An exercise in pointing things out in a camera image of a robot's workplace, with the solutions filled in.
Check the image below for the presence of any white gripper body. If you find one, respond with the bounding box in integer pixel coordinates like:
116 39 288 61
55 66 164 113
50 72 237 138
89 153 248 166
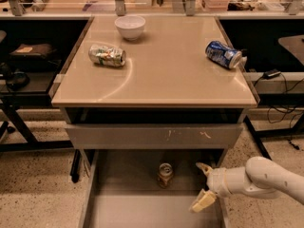
207 168 229 198

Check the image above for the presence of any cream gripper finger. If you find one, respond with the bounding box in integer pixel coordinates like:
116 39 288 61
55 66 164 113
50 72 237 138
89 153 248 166
196 162 213 177
189 189 217 213

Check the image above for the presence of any orange soda can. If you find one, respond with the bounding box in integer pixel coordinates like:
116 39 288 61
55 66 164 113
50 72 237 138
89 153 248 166
158 162 174 188

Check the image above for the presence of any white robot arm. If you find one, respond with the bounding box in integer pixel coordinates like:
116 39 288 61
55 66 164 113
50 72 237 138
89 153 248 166
189 157 304 213

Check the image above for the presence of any closed grey top drawer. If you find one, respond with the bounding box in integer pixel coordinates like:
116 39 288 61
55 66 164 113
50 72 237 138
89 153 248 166
66 123 242 149

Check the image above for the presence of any open grey middle drawer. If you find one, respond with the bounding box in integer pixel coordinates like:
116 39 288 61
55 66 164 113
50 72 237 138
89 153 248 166
78 150 230 228

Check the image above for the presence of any grey drawer cabinet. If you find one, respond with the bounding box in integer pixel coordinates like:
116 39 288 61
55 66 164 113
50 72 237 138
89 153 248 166
47 13 261 228

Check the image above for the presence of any blue soda can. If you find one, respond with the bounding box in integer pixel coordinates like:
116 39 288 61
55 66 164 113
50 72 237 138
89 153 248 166
205 41 242 69

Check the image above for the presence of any crushed green silver can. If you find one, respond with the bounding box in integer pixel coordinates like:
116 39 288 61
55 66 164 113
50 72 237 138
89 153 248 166
88 44 126 67

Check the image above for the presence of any black power adapter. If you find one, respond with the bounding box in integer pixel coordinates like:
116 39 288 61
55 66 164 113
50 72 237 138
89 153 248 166
262 69 281 80

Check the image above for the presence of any white ceramic bowl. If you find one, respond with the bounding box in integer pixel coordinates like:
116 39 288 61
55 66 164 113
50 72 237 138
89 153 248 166
114 15 145 41

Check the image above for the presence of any black bag on shelf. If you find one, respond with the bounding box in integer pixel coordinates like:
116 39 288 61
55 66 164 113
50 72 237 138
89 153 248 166
9 44 56 67

